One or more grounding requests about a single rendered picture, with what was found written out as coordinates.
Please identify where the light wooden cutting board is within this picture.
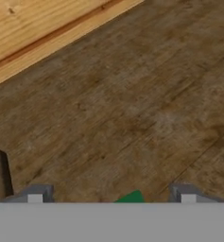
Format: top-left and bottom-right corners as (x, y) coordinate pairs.
(0, 0), (145, 89)

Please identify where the green sponge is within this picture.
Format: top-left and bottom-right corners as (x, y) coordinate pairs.
(113, 189), (146, 203)

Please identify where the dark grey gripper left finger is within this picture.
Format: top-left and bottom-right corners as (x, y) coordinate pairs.
(3, 184), (55, 203)

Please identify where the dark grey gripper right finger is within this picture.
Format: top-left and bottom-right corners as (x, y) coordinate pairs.
(168, 183), (224, 203)

